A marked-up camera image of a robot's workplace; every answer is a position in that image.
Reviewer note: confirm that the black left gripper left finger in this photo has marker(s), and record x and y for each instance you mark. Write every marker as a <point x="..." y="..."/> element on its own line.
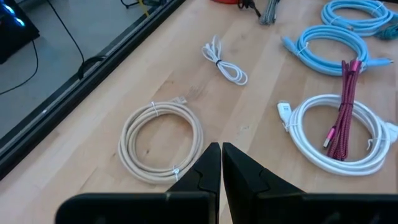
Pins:
<point x="202" y="186"/>

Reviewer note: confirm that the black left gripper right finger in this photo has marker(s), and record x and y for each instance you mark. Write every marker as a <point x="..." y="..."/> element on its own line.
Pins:
<point x="245" y="193"/>

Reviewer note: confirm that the red desk lamp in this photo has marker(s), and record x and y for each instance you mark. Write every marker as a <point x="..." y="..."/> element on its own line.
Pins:
<point x="225" y="1"/>

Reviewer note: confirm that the dark device with blue lights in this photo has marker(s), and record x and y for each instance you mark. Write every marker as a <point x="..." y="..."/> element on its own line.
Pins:
<point x="15" y="34"/>

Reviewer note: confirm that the black aluminium table frame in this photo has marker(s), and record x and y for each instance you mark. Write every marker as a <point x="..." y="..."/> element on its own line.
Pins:
<point x="62" y="104"/>

